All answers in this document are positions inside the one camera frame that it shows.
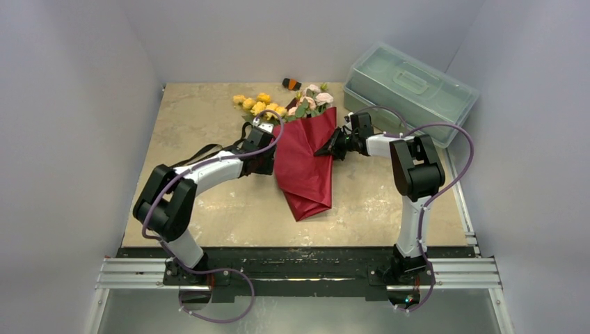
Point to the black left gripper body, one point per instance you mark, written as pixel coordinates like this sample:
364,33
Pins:
265,161

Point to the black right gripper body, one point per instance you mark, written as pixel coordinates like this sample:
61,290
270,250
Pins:
341,142

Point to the yellow fake flower stem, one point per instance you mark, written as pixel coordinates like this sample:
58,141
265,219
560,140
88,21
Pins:
261,105

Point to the dark red wrapping paper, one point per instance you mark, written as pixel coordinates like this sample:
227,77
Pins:
304,178

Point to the peach fake rose stem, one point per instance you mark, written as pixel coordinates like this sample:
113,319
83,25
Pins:
302,106

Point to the pink fake rose stem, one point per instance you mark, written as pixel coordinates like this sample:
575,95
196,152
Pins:
316,99

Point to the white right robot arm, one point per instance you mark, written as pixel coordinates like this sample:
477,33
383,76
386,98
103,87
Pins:
418,176

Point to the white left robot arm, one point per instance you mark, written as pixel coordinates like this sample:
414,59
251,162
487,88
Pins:
165,204

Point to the green plastic toolbox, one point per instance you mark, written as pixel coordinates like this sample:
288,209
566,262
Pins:
384,77

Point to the small orange black object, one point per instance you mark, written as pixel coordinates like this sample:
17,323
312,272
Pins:
291,84

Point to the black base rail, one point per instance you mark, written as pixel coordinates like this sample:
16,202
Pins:
282,271

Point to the aluminium frame rail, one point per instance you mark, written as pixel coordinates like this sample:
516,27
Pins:
465,295

